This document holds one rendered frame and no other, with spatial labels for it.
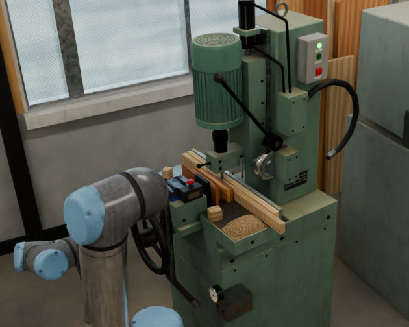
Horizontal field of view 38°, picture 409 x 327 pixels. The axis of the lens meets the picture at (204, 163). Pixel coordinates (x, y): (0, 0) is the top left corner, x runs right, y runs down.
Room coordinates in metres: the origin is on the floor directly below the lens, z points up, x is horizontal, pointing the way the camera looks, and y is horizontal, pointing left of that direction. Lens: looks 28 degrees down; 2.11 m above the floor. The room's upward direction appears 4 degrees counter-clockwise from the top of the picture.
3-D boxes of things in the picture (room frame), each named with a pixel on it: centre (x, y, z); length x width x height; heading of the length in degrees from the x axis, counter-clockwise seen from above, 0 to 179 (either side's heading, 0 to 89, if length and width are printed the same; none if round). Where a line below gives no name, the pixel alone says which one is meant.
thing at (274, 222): (1.97, -0.09, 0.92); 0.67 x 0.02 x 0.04; 31
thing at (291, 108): (1.98, -0.33, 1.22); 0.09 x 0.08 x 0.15; 121
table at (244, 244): (1.94, 0.02, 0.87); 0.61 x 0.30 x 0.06; 31
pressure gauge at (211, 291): (1.67, -0.02, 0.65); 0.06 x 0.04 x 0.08; 31
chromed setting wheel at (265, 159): (1.96, -0.24, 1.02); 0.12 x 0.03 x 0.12; 121
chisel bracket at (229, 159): (2.01, -0.08, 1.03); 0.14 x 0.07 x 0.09; 121
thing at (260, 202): (2.00, -0.09, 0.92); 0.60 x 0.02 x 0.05; 31
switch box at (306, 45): (2.05, -0.41, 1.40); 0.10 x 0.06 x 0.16; 121
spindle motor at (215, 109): (2.00, -0.07, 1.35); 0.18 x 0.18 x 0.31
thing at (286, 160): (1.96, -0.30, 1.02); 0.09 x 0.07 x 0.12; 31
